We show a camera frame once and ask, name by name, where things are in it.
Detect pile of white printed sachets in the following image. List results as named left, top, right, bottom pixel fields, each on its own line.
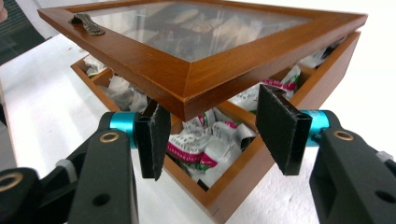
left=82, top=36, right=348, bottom=191

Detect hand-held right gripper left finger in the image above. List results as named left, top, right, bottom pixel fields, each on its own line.
left=108, top=98, right=172, bottom=182

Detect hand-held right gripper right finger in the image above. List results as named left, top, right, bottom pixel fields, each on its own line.
left=255, top=83, right=332, bottom=176

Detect wooden box with glass lid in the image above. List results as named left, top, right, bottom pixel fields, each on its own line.
left=36, top=0, right=369, bottom=224

